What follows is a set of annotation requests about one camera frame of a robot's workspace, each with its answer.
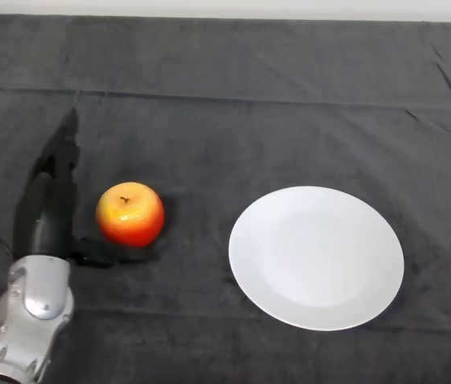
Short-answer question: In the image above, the black cloth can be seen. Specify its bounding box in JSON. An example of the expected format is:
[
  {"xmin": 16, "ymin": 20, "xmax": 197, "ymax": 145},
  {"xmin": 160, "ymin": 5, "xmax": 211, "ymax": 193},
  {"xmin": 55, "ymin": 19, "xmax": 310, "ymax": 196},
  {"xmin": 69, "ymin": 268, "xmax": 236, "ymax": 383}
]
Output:
[{"xmin": 0, "ymin": 12, "xmax": 451, "ymax": 384}]

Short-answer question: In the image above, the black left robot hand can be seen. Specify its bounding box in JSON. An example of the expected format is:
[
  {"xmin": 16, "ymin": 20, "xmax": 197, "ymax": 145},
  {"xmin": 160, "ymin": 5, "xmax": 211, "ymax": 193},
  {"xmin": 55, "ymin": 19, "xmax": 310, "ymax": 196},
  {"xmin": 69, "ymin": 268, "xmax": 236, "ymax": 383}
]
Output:
[{"xmin": 13, "ymin": 106, "xmax": 158, "ymax": 269}]

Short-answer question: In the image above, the red yellow apple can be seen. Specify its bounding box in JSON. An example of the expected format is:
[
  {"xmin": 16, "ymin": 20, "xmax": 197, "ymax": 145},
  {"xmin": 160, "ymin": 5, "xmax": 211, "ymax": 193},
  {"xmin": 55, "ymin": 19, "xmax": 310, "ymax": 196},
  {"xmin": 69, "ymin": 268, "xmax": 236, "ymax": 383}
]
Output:
[{"xmin": 95, "ymin": 181, "xmax": 166, "ymax": 248}]

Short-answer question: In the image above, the white round plate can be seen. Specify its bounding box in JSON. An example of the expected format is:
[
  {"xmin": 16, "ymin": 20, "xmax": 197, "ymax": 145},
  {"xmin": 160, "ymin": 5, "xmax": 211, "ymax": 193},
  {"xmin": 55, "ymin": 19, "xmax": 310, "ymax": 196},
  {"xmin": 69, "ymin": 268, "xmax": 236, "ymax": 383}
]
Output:
[{"xmin": 228, "ymin": 185, "xmax": 405, "ymax": 332}]

